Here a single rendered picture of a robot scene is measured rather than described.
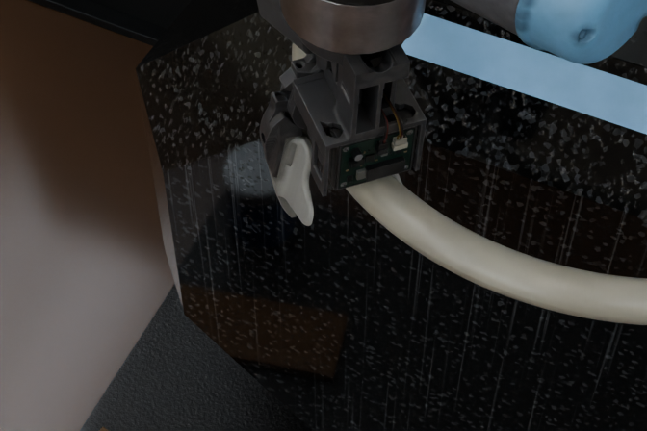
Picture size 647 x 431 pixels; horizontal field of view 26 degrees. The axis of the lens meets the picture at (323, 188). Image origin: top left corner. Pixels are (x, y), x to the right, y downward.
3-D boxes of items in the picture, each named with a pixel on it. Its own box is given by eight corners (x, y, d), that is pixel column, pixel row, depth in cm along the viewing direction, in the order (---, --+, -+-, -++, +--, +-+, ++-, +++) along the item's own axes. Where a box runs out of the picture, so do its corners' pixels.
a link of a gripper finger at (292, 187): (278, 267, 100) (310, 180, 94) (251, 206, 104) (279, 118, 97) (318, 262, 102) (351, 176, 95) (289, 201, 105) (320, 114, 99)
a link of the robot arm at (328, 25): (260, -77, 86) (405, -110, 88) (260, -18, 89) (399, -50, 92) (312, 20, 80) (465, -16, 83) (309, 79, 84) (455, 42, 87)
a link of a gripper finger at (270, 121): (254, 179, 99) (283, 89, 93) (247, 164, 100) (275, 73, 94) (315, 172, 101) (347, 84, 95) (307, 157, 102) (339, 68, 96)
